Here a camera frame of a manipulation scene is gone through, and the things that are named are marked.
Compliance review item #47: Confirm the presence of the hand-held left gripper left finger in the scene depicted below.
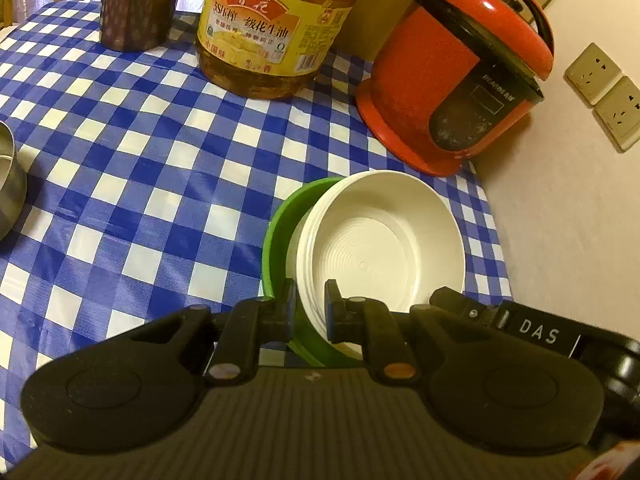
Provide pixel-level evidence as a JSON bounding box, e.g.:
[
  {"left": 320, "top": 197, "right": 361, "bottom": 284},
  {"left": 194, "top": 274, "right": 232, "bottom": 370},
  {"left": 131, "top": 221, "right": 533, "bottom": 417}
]
[{"left": 127, "top": 279, "right": 298, "bottom": 387}]

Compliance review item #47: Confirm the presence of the stainless steel bowl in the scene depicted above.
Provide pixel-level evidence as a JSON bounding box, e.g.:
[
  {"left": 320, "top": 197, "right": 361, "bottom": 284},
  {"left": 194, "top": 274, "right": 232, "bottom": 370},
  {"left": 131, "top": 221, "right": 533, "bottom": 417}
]
[{"left": 0, "top": 120, "right": 29, "bottom": 241}]

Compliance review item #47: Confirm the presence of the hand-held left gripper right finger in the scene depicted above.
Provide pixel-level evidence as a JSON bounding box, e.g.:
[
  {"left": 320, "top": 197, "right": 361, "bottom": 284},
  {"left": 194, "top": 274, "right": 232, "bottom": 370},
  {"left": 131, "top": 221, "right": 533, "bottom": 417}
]
[{"left": 324, "top": 279, "right": 496, "bottom": 387}]

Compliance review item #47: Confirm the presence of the white plastic bowl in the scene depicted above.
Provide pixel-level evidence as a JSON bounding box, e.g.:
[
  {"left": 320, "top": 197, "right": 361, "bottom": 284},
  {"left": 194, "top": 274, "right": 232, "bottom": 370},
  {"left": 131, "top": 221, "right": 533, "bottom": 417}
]
[{"left": 287, "top": 170, "right": 467, "bottom": 361}]

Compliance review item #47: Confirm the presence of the large yellow-label oil bottle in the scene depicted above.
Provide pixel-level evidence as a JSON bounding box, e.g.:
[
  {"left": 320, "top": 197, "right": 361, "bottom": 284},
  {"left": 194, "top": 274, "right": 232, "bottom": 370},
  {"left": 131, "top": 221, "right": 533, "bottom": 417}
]
[{"left": 196, "top": 0, "right": 374, "bottom": 100}]

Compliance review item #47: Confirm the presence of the brown cylindrical canister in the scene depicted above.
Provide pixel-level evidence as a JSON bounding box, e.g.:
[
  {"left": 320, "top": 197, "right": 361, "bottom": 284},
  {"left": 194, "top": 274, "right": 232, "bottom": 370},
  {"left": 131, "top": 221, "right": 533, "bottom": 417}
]
[{"left": 100, "top": 0, "right": 189, "bottom": 53}]

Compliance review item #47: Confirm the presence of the blue white checkered tablecloth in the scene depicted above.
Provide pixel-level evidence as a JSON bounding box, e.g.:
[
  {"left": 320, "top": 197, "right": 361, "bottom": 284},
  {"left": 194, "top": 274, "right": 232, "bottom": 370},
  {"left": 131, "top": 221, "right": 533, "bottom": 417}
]
[{"left": 0, "top": 0, "right": 514, "bottom": 462}]

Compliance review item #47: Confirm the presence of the green plastic bowl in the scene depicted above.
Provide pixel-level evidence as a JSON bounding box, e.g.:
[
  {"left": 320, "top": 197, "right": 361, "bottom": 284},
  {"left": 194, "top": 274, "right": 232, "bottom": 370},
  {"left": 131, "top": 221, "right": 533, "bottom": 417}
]
[{"left": 261, "top": 177, "right": 367, "bottom": 369}]

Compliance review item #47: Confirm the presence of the red electric pressure cooker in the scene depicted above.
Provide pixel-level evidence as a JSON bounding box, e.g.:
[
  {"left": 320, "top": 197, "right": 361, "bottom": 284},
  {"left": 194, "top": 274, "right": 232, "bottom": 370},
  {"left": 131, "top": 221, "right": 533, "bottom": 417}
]
[{"left": 355, "top": 0, "right": 555, "bottom": 177}]

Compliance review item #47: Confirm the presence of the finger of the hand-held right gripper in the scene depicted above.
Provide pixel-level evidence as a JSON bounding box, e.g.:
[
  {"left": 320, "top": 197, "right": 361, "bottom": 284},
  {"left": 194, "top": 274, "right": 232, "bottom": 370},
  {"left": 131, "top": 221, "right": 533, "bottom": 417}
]
[{"left": 429, "top": 287, "right": 501, "bottom": 325}]

